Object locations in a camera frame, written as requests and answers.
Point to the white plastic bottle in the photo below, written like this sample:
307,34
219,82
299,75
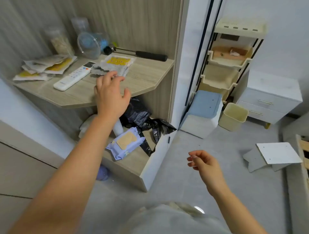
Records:
118,129

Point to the pile of white yellow packets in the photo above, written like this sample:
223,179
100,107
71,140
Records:
48,66

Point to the clear jar of oats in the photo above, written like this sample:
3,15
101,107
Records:
60,44

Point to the black wall panel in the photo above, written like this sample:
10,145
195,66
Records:
229,36

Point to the person's left forearm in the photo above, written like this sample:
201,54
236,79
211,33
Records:
72,180

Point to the cream tiered storage rack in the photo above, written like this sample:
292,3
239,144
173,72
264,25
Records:
239,26

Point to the black plastic bag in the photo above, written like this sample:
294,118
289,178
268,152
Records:
137,115

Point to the person's left hand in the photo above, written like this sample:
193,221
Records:
111,96

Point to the clear plastic container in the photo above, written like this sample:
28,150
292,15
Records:
79,25

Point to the person's right hand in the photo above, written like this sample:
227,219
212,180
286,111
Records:
207,166

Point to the person's right forearm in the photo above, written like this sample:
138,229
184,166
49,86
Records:
236,212

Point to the cream plastic waste bin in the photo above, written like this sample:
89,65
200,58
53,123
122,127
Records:
231,120

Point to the crumpled white wrapper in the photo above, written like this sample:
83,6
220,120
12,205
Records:
234,52

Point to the white storage box blue lid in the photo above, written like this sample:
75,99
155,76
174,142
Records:
205,103

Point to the grey cloth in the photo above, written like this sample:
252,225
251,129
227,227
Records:
100,67

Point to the wooden shelf unit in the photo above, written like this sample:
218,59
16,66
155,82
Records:
144,79

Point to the white remote control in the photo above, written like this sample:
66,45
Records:
72,78

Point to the small purple object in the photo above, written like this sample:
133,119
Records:
102,173

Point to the purple wet wipes pack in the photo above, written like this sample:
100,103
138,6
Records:
113,150

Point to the white bedside table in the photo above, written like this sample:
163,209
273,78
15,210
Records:
272,84

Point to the clear plastic bowl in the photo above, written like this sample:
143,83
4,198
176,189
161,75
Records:
88,45

